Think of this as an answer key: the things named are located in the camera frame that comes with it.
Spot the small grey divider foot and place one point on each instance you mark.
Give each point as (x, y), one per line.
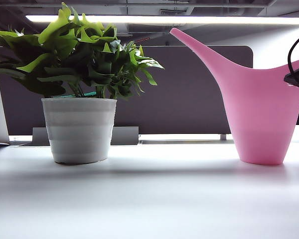
(222, 137)

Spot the teal plant label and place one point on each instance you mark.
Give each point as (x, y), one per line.
(91, 94)

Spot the dark grey desk divider panel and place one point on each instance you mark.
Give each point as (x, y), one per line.
(184, 99)

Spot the white slanted panel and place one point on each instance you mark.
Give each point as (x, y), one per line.
(2, 124)

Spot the white ribbed flower pot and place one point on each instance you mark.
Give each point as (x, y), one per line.
(79, 129)

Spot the pink plastic watering can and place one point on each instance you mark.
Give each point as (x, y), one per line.
(261, 107)

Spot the long ceiling light strip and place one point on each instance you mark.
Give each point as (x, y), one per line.
(152, 19)

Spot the green leafy plant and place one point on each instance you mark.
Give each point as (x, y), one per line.
(64, 44)

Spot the ceiling air vent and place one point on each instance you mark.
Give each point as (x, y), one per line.
(174, 12)

